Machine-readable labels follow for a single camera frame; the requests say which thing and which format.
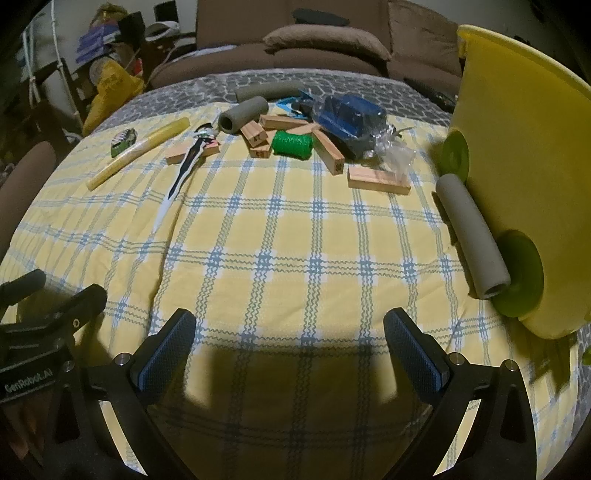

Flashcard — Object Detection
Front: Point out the thick grey foam tube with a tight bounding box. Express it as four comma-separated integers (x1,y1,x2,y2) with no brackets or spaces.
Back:
218,97,269,136

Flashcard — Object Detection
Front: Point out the black flat pad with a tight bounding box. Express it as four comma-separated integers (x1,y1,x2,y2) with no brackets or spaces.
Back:
292,8,349,29

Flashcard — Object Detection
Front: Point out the yellow plaid tablecloth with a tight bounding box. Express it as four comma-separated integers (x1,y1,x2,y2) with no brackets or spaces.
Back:
0,99,591,480

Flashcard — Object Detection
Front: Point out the black white toy sword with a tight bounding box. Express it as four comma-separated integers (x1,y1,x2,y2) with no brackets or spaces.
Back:
157,121,220,232

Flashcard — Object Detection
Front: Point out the blue plastic triangle ruler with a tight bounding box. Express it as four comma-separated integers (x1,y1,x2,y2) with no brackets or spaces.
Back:
276,90,319,117

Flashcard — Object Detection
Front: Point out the long grey foam tube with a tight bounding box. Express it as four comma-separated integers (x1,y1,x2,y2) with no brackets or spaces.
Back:
436,174,511,298

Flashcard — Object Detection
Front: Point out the yellow plastic tube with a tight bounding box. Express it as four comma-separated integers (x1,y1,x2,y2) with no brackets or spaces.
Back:
86,117,190,191

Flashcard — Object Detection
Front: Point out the yellow bag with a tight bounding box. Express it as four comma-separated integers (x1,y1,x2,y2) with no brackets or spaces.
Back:
83,62,146,134

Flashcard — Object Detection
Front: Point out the thin grey foam tube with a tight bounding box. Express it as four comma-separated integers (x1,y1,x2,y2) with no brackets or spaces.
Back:
235,83,302,103

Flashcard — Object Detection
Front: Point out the brown sofa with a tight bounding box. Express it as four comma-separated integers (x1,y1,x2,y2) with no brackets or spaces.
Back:
148,0,462,90

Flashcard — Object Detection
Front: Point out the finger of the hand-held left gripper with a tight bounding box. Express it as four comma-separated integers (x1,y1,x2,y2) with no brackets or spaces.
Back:
0,284,108,342
0,269,48,303

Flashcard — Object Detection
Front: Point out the tan back cushion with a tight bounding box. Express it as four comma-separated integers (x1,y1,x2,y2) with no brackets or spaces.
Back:
388,0,462,79

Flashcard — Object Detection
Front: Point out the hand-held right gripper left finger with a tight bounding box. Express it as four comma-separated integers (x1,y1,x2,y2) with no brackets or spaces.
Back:
46,308,199,480

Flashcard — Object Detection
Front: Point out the blue toy car in bag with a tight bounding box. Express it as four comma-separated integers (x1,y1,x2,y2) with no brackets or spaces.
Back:
311,92,416,174

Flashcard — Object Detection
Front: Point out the pile of wooden blocks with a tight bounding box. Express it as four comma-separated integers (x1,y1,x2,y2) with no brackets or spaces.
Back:
164,113,346,176

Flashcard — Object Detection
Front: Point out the round tape measure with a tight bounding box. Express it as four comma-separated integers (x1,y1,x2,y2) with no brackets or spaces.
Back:
111,129,138,157

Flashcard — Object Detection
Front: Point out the brown chair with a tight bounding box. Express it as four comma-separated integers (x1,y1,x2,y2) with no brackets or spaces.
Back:
0,141,57,259

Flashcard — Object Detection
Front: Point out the yellow plastic basin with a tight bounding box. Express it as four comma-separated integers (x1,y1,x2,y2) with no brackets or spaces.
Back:
436,24,591,340

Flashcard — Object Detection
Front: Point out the long wooden block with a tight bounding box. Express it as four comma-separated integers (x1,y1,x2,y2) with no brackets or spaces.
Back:
347,167,411,195

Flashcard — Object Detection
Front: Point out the white metal rack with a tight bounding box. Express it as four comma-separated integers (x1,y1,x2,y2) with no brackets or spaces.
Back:
23,9,79,121

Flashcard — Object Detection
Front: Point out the stack of blue boxes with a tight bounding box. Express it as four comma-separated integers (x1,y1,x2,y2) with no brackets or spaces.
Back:
76,25,123,63

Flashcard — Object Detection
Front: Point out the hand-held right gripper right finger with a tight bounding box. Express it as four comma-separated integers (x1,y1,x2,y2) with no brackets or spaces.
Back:
383,308,561,480

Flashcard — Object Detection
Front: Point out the grey mosaic desktop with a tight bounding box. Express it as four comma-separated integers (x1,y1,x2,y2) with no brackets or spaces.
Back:
83,69,462,139

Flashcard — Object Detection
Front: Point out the white cap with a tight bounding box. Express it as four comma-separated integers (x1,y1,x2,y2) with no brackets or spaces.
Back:
145,21,178,40

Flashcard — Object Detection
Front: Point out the tan pillow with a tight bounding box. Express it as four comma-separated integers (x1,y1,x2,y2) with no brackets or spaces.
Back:
263,25,391,61

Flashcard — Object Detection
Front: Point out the green twine spool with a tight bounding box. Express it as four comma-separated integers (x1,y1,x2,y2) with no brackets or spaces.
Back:
270,130,315,161

